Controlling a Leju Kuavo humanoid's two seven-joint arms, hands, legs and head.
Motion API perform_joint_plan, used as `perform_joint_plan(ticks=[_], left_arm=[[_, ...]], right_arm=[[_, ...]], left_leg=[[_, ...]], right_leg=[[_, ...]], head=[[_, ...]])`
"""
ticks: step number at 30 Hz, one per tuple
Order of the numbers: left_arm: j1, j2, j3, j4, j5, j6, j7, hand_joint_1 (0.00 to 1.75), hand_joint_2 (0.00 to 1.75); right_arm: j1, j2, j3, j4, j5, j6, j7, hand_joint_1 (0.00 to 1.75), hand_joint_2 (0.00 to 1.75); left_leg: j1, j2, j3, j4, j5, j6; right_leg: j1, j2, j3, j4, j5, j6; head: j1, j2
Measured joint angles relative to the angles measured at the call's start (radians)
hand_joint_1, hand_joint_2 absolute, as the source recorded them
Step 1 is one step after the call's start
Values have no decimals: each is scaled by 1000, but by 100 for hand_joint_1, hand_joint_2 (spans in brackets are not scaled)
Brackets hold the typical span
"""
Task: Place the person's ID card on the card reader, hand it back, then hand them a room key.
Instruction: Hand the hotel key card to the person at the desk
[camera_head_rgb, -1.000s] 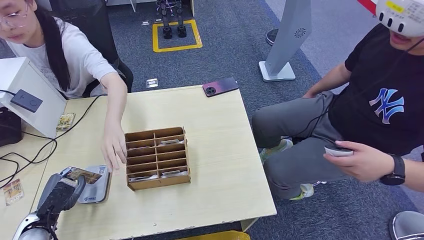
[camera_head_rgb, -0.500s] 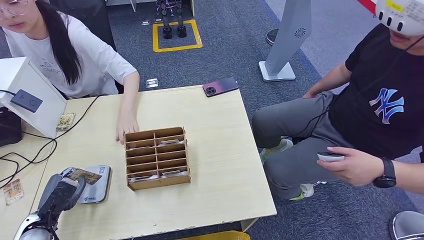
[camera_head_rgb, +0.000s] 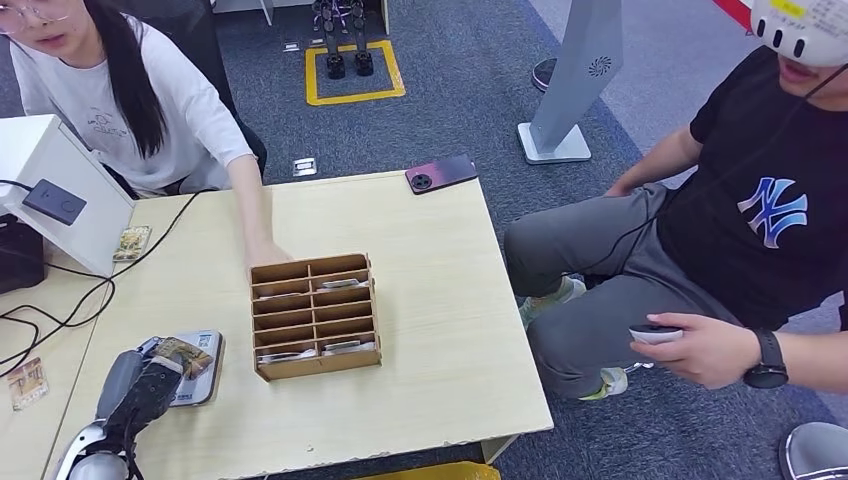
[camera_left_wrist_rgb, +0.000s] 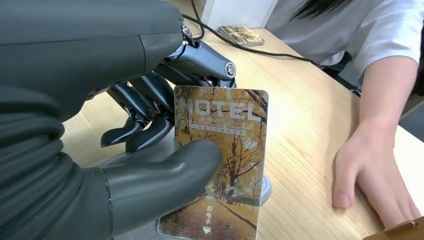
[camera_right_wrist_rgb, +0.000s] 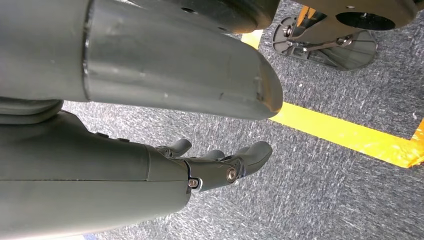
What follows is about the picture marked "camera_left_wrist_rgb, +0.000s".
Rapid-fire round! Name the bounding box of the long black cable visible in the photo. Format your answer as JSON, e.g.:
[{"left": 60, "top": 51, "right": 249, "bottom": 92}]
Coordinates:
[{"left": 181, "top": 13, "right": 362, "bottom": 97}]

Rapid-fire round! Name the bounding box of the person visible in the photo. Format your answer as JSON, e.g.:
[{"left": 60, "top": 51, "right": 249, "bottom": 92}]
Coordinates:
[{"left": 264, "top": 0, "right": 424, "bottom": 229}]

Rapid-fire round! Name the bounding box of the stack of hotel cards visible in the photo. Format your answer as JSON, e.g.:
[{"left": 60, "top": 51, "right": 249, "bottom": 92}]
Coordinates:
[{"left": 218, "top": 25, "right": 265, "bottom": 47}]

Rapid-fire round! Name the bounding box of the white desk shelf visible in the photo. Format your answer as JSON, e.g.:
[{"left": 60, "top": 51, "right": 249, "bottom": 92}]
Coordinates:
[{"left": 200, "top": 0, "right": 279, "bottom": 32}]

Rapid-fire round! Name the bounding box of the autumn print hotel card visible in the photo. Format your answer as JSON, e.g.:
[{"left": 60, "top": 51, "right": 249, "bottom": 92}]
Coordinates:
[{"left": 157, "top": 85, "right": 269, "bottom": 240}]

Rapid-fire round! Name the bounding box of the wooden card organizer box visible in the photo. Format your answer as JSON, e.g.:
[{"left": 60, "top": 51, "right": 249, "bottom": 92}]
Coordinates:
[{"left": 364, "top": 216, "right": 424, "bottom": 240}]

